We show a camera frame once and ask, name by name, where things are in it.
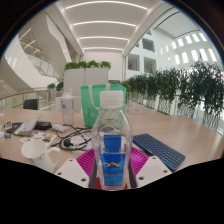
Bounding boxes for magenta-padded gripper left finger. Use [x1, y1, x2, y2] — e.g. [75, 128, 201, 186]
[54, 148, 100, 190]

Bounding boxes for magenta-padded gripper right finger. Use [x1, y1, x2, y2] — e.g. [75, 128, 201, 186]
[126, 146, 173, 188]

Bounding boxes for clear blue-labelled water bottle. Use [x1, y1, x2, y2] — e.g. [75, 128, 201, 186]
[90, 90, 134, 191]

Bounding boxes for dark blue keyboard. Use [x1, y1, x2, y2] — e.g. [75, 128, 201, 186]
[132, 133, 187, 173]

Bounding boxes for white ceramic mug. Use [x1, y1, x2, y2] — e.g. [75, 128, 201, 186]
[20, 138, 62, 174]

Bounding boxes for white power adapter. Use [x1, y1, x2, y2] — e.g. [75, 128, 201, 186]
[51, 123, 70, 133]

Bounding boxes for colourful sticker sheet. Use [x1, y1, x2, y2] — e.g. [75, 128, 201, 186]
[19, 130, 58, 145]

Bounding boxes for black pouch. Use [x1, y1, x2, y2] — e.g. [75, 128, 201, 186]
[34, 121, 53, 131]

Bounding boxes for clear plastic shaker bottle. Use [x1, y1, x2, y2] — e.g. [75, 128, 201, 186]
[60, 88, 76, 127]

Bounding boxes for grey open notebook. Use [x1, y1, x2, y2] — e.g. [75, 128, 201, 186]
[13, 115, 43, 137]

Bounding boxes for green tote bag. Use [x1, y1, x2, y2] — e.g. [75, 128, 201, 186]
[80, 83, 128, 129]

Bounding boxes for black office chair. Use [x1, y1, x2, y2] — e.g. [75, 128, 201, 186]
[22, 98, 40, 111]

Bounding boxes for row of green potted plants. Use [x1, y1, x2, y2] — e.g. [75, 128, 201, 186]
[120, 61, 224, 133]

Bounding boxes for white planter with green plants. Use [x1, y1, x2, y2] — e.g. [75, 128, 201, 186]
[62, 59, 113, 98]

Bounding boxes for ceiling strip lights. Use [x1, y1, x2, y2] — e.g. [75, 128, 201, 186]
[63, 0, 149, 52]

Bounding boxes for black cable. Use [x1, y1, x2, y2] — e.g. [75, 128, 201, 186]
[49, 123, 93, 152]

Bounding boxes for glass balustrade with wooden rail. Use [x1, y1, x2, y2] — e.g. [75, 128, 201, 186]
[0, 87, 50, 112]

